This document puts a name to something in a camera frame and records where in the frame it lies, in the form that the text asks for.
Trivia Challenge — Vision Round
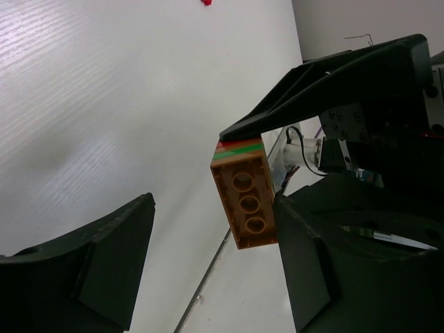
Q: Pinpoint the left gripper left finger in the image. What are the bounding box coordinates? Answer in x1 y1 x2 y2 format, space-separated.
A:
1 193 155 332

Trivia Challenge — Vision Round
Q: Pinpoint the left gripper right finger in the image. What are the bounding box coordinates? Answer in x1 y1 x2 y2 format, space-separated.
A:
273 175 443 332

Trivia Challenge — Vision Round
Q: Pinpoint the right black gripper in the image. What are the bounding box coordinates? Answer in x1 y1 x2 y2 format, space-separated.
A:
219 34 443 187

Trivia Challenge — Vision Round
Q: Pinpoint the lego block pile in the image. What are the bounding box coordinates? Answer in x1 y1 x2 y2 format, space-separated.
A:
210 136 278 249

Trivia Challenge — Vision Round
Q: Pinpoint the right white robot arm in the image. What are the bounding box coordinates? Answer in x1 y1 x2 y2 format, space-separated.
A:
220 34 443 189

